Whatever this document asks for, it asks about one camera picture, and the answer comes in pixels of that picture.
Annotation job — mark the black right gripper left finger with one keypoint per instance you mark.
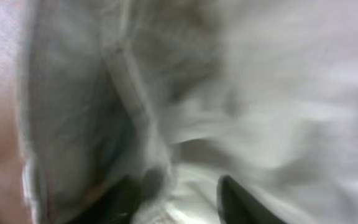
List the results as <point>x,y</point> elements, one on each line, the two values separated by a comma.
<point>120,203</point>

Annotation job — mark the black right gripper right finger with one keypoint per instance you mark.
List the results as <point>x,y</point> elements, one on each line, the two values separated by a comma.
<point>238,206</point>

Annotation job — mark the beige shorts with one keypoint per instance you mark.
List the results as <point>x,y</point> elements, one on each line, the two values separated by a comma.
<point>263,91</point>

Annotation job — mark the red crumpled garment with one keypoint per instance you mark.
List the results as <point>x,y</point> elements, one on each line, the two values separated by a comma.
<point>12,24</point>

